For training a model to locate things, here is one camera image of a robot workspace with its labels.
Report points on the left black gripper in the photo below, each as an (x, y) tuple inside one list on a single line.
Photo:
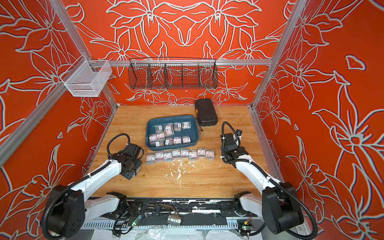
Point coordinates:
[(129, 174)]

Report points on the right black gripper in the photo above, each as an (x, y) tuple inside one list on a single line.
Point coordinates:
[(224, 148)]

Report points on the removed paper clip box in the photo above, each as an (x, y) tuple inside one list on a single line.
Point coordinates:
[(210, 154), (184, 153), (202, 153), (159, 156), (150, 159), (168, 156), (176, 154)]

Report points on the blue plastic storage tray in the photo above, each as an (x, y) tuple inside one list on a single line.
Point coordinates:
[(161, 131)]

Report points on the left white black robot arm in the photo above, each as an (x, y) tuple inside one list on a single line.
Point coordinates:
[(69, 207)]

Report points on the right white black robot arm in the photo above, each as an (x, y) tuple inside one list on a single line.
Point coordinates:
[(280, 209)]

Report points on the black tool case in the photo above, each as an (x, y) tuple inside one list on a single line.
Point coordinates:
[(205, 111)]

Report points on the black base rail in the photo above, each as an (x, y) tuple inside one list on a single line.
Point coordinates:
[(194, 212)]

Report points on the black wire wall basket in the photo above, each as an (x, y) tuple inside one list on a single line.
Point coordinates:
[(173, 74)]

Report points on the white wire wall basket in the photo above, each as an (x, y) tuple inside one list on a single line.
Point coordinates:
[(86, 78)]

